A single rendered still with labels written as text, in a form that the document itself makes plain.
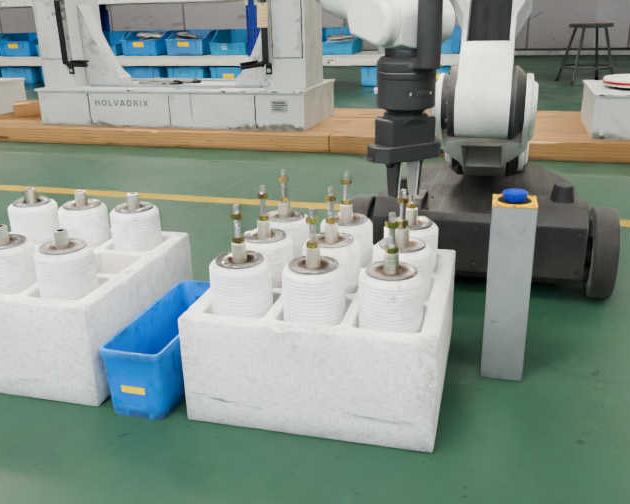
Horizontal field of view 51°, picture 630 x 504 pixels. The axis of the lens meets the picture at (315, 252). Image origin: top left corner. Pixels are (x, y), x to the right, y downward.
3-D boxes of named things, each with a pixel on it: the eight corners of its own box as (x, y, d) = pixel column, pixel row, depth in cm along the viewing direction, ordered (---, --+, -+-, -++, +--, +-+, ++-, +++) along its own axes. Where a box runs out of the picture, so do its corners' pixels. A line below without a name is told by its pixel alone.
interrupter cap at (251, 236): (241, 232, 117) (241, 228, 117) (284, 229, 118) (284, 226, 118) (243, 246, 110) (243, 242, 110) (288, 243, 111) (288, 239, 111)
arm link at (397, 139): (385, 167, 97) (386, 83, 93) (352, 156, 105) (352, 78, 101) (455, 157, 102) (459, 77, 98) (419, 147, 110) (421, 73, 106)
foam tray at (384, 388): (265, 317, 142) (261, 237, 136) (451, 334, 133) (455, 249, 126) (187, 420, 107) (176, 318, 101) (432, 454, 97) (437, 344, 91)
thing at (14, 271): (16, 323, 126) (-2, 232, 120) (60, 328, 123) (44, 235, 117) (-21, 347, 117) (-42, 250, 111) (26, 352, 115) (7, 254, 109)
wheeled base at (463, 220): (402, 203, 213) (404, 97, 202) (575, 212, 199) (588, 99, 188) (358, 277, 156) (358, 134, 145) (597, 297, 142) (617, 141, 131)
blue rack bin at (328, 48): (323, 51, 607) (323, 27, 600) (365, 51, 598) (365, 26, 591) (309, 55, 562) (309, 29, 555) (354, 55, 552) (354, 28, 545)
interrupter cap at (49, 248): (57, 240, 116) (56, 236, 115) (95, 243, 114) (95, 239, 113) (29, 255, 109) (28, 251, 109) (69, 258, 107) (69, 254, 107)
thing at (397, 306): (353, 392, 100) (353, 281, 94) (363, 361, 109) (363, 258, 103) (417, 399, 98) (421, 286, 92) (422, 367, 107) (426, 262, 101)
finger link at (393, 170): (389, 194, 106) (390, 156, 104) (401, 199, 103) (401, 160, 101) (381, 196, 105) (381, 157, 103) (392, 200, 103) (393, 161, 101)
